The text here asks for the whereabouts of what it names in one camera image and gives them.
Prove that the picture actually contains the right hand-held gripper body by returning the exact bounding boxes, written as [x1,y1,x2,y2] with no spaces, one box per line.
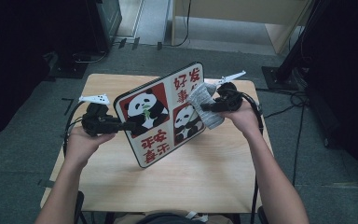
[216,70,247,113]

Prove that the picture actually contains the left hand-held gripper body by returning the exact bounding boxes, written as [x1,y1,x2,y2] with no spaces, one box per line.
[78,93,119,137]

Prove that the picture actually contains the grey fluffy cloth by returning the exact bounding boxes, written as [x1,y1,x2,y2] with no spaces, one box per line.
[186,81,226,131]

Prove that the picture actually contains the person's left hand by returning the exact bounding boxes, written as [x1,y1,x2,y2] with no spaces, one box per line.
[63,125,117,168]

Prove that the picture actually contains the person's right hand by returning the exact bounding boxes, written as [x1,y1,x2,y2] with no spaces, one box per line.
[220,100,265,140]

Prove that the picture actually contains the black stand with base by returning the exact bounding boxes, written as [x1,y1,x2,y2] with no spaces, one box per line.
[260,0,327,91]

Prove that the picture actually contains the black floor stand base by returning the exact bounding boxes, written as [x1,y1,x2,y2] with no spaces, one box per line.
[48,50,90,80]

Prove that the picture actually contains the grey floor tape strip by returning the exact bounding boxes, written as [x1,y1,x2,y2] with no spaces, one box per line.
[36,178,54,189]

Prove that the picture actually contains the light wooden furniture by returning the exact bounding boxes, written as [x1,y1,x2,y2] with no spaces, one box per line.
[171,0,313,56]

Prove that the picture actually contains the person's dark blue clothing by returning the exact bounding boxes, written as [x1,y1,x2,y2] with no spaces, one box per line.
[136,212,206,224]

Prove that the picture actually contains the black cabinet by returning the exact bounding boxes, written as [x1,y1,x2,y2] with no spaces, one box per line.
[85,0,123,54]

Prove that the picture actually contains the dark curtain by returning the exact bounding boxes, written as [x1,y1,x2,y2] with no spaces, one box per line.
[0,0,90,145]
[304,0,358,197]

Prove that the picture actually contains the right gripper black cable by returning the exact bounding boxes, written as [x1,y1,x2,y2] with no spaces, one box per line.
[225,88,265,224]

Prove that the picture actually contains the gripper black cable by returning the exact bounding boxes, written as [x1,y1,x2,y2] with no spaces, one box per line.
[225,88,265,224]
[62,101,87,157]

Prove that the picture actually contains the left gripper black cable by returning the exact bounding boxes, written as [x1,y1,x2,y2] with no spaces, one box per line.
[62,101,87,157]

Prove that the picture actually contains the black floor cable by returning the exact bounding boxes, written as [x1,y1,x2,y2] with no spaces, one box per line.
[262,91,309,119]
[287,92,308,210]

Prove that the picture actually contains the black hanging cable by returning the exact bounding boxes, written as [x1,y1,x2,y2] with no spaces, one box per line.
[171,0,192,48]

